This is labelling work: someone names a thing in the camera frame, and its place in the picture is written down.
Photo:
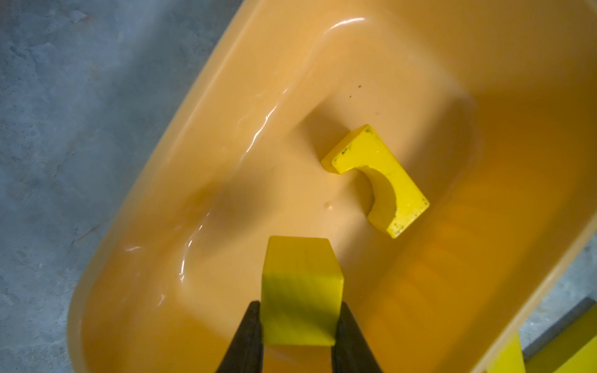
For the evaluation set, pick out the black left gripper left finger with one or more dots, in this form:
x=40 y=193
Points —
x=246 y=350

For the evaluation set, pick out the yellow arch block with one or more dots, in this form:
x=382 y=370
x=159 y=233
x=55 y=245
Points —
x=397 y=200

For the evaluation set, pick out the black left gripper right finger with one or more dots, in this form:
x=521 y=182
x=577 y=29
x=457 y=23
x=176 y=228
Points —
x=351 y=352

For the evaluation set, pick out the long yellow block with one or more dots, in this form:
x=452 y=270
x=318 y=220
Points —
x=573 y=350
x=510 y=359

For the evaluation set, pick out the small yellow cube block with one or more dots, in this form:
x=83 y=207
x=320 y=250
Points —
x=302 y=288

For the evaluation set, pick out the orange plastic tub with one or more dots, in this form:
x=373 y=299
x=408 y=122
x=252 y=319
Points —
x=445 y=149

